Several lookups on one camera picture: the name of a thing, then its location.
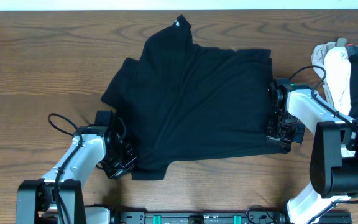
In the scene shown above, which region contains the black t-shirt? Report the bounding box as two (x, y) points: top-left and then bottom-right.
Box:
(101, 16), (282, 180)

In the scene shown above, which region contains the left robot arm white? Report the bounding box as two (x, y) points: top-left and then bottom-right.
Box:
(16, 126), (137, 223)

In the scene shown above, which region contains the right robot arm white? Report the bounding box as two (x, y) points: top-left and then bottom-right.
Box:
(267, 82), (358, 223)

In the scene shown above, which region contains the white crumpled garment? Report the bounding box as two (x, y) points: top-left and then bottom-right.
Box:
(311, 41), (351, 116)

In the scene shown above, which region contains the grey garment with red trim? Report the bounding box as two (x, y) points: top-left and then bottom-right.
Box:
(335, 38), (358, 56)

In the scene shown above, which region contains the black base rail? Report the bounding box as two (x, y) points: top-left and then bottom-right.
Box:
(40, 204), (352, 224)

